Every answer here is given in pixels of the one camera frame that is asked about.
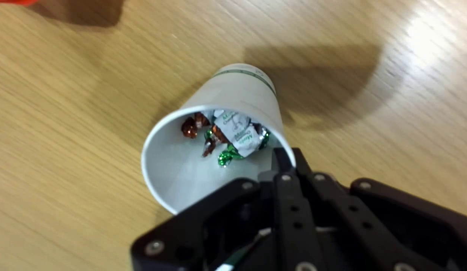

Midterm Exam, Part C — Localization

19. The white paper cup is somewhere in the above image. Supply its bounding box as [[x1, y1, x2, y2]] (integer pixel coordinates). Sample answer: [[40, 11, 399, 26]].
[[140, 61, 298, 216]]

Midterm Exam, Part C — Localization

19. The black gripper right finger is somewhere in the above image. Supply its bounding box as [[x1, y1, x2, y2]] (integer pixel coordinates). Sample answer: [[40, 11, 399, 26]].
[[292, 147, 467, 271]]

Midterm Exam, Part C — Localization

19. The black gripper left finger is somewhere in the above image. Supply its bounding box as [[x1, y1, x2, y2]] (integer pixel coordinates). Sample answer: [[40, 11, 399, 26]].
[[129, 147, 314, 271]]

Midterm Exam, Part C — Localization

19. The white green candy wrapper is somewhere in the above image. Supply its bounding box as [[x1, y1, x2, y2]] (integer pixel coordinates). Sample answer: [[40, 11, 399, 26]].
[[210, 108, 271, 157]]

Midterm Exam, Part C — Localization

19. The brown foil candy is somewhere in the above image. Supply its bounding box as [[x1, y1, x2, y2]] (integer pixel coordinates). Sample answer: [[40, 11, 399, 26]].
[[179, 111, 212, 139]]

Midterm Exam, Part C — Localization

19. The green foil candy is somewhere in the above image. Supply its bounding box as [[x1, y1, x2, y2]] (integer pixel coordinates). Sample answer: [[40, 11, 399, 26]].
[[215, 142, 245, 168]]

